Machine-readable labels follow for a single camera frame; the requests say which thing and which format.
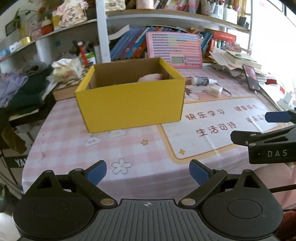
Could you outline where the black smartphone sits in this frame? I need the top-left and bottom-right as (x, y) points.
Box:
(242, 64), (260, 92)

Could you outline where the pink learning tablet board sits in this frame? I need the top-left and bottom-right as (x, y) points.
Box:
(146, 32), (203, 69)

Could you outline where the yellow cardboard box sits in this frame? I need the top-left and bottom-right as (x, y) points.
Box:
(75, 58), (186, 133)

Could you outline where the white eraser block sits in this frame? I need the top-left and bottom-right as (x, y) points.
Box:
(208, 84), (223, 97)

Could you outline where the checkered wooden box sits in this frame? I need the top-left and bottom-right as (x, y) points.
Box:
(53, 67), (90, 101)

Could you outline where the pink fluffy pompom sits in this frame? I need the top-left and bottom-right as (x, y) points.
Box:
(138, 73), (163, 82)

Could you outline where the pile of clothes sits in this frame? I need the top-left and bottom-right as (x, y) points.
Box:
(1, 61), (55, 115)

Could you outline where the row of blue books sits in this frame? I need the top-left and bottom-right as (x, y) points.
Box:
(110, 26), (161, 61)

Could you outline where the stack of papers and books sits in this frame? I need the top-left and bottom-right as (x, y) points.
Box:
(210, 47), (266, 76)

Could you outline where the red books row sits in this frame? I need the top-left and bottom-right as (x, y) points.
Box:
(206, 30), (236, 51)

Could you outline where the white shelf frame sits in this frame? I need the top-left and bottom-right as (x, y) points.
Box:
(1, 1), (252, 72)

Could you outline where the white tissue pack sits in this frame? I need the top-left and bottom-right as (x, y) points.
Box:
(51, 58), (84, 82)

